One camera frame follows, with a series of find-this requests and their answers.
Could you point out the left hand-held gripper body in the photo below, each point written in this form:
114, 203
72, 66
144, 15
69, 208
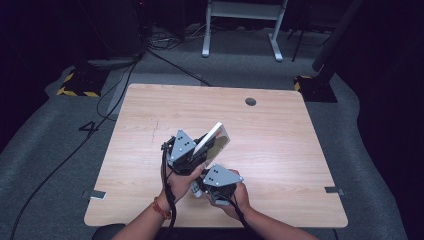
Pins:
181, 153

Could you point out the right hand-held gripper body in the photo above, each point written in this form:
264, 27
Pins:
220, 181

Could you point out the caterpillar picture book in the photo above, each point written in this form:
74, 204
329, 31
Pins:
218, 140

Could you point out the person's right hand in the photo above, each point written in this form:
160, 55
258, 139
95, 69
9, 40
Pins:
241, 203

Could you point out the person's left hand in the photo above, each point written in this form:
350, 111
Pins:
178, 186

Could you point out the round grey table grommet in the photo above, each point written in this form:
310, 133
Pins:
250, 101

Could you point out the grey tape piece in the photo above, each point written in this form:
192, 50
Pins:
333, 190
96, 194

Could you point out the person's dark clothing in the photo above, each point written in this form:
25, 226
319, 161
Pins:
106, 232

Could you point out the black yellow striped stand base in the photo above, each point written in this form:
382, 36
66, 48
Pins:
83, 85

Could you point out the black stand base with pole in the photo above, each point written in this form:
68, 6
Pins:
318, 88

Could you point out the thin black stand leg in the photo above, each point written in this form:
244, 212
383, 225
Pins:
297, 46

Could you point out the black equipment case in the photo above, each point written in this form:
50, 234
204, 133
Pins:
113, 26

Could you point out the white metal desk frame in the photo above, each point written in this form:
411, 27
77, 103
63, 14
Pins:
243, 11

